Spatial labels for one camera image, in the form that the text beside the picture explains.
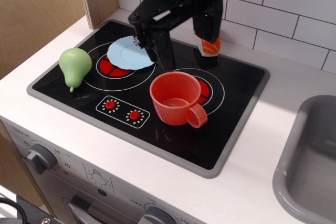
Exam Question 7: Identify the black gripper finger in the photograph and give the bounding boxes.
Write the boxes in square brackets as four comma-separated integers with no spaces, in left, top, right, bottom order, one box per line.
[193,0,223,43]
[144,30,175,72]

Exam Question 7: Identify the red plastic cup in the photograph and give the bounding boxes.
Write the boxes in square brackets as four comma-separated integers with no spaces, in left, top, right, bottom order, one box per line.
[150,71,208,129]

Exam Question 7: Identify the light blue plate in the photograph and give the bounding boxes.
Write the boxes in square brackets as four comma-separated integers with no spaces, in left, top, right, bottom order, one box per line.
[107,36,154,70]

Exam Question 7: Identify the salmon sushi toy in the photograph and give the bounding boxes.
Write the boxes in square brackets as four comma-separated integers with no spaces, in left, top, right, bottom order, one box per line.
[194,32,221,57]

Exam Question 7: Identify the black toy stove top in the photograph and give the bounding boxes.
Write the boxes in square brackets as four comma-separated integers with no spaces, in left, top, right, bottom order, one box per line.
[27,20,270,178]

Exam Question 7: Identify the right red stove button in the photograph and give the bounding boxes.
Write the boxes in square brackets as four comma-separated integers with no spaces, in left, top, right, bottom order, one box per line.
[129,111,140,121]

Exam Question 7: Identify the red stove button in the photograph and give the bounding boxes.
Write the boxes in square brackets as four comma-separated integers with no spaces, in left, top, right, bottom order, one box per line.
[105,100,116,110]
[129,111,140,121]

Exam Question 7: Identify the left red stove button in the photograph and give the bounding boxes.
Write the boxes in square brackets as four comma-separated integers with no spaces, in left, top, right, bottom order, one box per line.
[105,100,116,110]

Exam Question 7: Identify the green toy pear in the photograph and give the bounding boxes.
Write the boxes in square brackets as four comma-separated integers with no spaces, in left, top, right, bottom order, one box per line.
[59,48,92,92]

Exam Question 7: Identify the left grey timer knob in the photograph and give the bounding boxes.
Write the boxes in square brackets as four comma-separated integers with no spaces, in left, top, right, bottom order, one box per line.
[26,144,57,175]

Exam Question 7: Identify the right grey oven knob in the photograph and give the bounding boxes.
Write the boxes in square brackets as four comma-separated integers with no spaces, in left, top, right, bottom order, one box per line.
[138,207,176,224]

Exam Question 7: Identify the grey toy sink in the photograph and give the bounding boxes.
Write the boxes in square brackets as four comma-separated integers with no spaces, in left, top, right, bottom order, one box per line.
[272,95,335,223]

